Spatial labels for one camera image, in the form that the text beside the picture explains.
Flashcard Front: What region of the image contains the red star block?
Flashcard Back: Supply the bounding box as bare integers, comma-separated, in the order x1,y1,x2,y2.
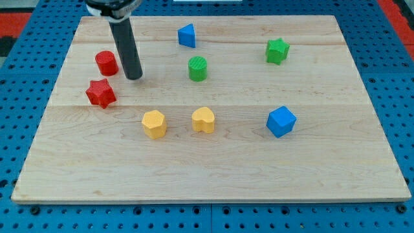
85,78,116,109

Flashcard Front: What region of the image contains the yellow hexagon block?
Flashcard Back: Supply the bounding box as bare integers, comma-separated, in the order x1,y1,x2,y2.
142,110,167,139

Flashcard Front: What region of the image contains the red cylinder block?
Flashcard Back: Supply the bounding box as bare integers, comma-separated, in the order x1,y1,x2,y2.
95,50,119,76

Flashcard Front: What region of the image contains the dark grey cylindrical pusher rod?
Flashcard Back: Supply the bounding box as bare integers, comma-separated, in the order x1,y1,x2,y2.
109,18,143,80

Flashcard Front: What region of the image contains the black robot end-effector mount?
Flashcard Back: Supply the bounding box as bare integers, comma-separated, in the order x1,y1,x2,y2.
85,0,143,23

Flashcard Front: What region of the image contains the yellow heart block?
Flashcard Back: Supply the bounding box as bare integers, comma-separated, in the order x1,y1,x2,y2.
191,107,215,133

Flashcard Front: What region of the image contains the light wooden board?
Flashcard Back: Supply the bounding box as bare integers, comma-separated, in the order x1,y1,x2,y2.
11,16,411,205

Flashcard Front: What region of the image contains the blue triangle block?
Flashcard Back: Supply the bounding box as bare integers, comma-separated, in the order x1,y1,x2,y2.
177,23,196,48

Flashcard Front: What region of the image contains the green cylinder block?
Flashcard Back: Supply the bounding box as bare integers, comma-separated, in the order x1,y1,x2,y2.
188,56,207,82

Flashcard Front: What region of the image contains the blue cube block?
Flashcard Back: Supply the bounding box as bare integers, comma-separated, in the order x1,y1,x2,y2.
266,106,297,138

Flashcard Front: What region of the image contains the green star block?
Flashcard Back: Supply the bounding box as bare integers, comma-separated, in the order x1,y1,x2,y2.
265,38,290,65

